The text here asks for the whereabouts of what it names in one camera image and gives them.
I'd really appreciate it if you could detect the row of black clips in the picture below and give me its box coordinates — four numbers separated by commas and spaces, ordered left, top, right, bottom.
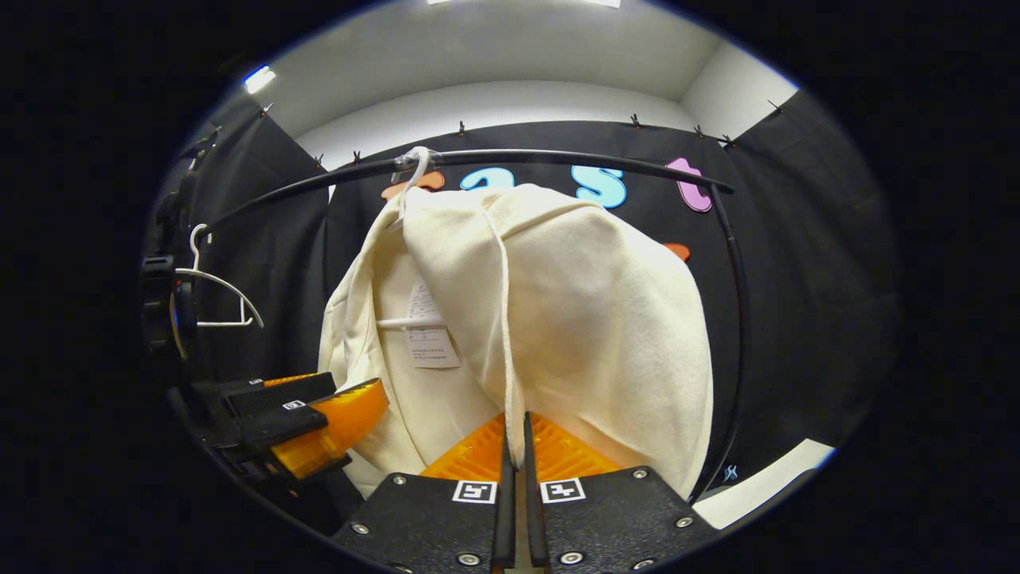
259, 100, 786, 168

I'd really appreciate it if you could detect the white plastic hanger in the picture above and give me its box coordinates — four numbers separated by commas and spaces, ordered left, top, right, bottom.
174, 224, 265, 329
376, 147, 447, 330

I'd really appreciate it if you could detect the black backdrop cloth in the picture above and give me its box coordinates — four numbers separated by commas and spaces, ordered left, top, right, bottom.
143, 88, 901, 487

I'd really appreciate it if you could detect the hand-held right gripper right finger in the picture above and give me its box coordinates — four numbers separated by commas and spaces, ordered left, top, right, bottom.
522, 411, 718, 571

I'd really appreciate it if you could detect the cream shirt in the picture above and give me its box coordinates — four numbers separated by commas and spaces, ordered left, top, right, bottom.
319, 183, 714, 501

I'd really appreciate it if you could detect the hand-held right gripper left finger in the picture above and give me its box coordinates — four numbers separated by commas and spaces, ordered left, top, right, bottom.
331, 413, 517, 571

